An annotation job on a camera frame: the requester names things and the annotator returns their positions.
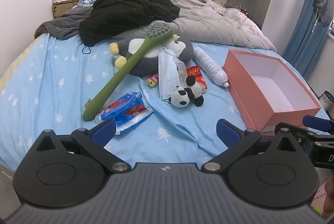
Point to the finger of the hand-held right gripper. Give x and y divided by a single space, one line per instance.
318 137
317 122

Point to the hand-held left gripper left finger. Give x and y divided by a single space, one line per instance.
104 131

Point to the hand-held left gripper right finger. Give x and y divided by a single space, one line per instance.
227 132

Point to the blue wet wipes packet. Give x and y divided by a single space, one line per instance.
125 109

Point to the pink cardboard box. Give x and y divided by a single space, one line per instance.
248 101

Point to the panda plush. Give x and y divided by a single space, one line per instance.
180 97

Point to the red foil candy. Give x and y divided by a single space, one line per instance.
194 71

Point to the small colourful toy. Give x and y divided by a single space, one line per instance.
152 81

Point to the blue face mask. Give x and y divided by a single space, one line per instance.
167 75

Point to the person's right forearm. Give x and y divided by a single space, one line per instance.
329 198

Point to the white trash bin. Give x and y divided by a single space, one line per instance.
327 98

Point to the green back brush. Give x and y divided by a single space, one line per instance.
117 78

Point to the white spray bottle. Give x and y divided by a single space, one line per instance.
208 65

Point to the light blue bed sheet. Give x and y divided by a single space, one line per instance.
52 78

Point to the grey penguin plush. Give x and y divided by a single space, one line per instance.
146 62

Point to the blue curtain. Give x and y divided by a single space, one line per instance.
305 31

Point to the light grey duvet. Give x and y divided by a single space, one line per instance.
214 23

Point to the dark grey blanket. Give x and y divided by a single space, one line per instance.
60 25

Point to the black garment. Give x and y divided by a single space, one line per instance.
125 15

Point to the row of cosmetic bottles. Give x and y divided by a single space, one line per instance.
238 9

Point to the brown cardboard box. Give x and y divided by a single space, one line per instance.
62 9

